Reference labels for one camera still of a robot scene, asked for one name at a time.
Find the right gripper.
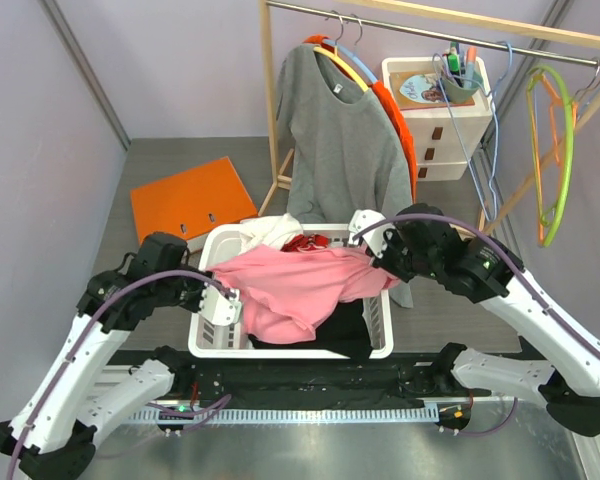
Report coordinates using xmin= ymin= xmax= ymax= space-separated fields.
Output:
xmin=367 ymin=222 xmax=440 ymax=282

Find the pink t shirt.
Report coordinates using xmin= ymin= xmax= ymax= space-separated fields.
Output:
xmin=211 ymin=246 xmax=400 ymax=345

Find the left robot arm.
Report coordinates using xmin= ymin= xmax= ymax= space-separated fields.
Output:
xmin=0 ymin=232 xmax=236 ymax=479

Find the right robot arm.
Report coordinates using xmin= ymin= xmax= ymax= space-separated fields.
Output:
xmin=349 ymin=204 xmax=600 ymax=437

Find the yellow hanger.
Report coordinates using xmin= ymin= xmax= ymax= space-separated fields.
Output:
xmin=312 ymin=46 xmax=369 ymax=98

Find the orange plastic hanger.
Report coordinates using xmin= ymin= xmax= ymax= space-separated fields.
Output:
xmin=529 ymin=72 xmax=579 ymax=240

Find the black garment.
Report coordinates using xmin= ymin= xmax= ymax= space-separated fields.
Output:
xmin=248 ymin=299 xmax=373 ymax=362

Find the white laundry basket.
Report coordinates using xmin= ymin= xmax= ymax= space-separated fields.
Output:
xmin=188 ymin=223 xmax=394 ymax=360

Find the red printed garment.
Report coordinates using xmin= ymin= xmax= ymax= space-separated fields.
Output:
xmin=281 ymin=234 xmax=330 ymax=253

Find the grey sweatshirt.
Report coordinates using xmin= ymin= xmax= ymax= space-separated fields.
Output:
xmin=274 ymin=43 xmax=415 ymax=309

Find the white garment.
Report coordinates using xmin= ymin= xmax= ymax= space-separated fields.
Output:
xmin=238 ymin=213 xmax=304 ymax=253

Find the white drawer unit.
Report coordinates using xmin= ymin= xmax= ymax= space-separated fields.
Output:
xmin=381 ymin=56 xmax=493 ymax=182

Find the picture card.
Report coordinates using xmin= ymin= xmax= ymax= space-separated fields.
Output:
xmin=385 ymin=71 xmax=475 ymax=110

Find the orange garment on rack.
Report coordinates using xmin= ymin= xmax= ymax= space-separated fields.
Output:
xmin=304 ymin=35 xmax=418 ymax=200

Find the orange binder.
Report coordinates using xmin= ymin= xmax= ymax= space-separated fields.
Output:
xmin=130 ymin=157 xmax=258 ymax=251

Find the wooden clothes rack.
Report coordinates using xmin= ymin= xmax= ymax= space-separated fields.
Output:
xmin=257 ymin=0 xmax=600 ymax=241

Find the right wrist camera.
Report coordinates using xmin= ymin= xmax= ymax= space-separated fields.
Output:
xmin=348 ymin=209 xmax=393 ymax=259

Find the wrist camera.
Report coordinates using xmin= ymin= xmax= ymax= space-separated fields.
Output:
xmin=198 ymin=285 xmax=243 ymax=327
xmin=348 ymin=209 xmax=393 ymax=259

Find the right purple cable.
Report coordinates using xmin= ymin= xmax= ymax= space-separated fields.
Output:
xmin=349 ymin=212 xmax=600 ymax=436

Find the purple cable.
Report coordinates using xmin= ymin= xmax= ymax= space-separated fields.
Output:
xmin=349 ymin=212 xmax=600 ymax=436
xmin=2 ymin=269 xmax=236 ymax=480

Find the light blue wire hanger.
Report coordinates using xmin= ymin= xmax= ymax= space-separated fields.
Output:
xmin=431 ymin=41 xmax=513 ymax=223

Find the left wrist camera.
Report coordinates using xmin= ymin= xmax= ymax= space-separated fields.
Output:
xmin=198 ymin=285 xmax=243 ymax=327

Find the slotted cable duct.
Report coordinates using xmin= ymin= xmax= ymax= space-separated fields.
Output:
xmin=125 ymin=403 xmax=439 ymax=426

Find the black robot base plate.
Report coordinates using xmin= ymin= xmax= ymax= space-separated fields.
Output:
xmin=104 ymin=345 xmax=493 ymax=409

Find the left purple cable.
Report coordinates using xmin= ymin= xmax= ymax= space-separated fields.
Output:
xmin=2 ymin=269 xmax=236 ymax=480

